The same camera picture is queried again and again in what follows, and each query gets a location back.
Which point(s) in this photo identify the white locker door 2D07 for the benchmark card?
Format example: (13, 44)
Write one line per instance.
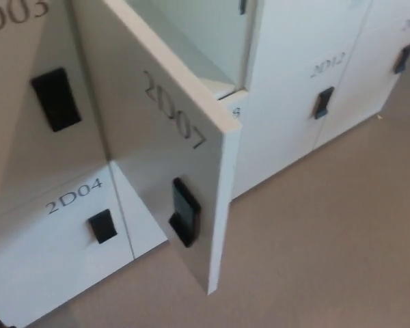
(150, 136)

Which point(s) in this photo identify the white locker door 2D04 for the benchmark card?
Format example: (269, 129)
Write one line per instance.
(54, 266)

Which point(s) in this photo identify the white locker door 2D03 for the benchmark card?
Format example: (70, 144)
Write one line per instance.
(13, 136)

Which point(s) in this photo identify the white locker door 2D16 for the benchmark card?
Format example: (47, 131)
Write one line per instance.
(362, 95)

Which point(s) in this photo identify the white locker door 2D12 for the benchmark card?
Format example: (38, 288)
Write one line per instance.
(276, 136)

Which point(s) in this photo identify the white locker door 2D11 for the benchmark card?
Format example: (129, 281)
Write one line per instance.
(294, 34)

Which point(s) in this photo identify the white locker cabinet bank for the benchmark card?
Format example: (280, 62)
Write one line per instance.
(191, 34)

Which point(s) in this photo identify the black latch plate inside locker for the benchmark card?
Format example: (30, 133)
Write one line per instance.
(242, 6)

